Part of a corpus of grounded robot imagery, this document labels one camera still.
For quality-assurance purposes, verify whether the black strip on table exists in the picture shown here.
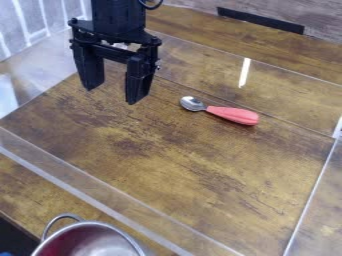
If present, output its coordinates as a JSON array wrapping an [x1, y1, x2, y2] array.
[[216, 7, 304, 35]]

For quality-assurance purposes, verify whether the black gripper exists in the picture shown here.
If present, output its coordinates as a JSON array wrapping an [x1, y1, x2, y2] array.
[[68, 0, 163, 105]]

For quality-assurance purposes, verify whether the stainless steel pot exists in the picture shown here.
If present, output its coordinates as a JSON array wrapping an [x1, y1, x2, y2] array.
[[30, 213, 155, 256]]

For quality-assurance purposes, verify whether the pink handled metal spoon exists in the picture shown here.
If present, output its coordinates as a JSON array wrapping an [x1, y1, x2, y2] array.
[[180, 96, 259, 126]]

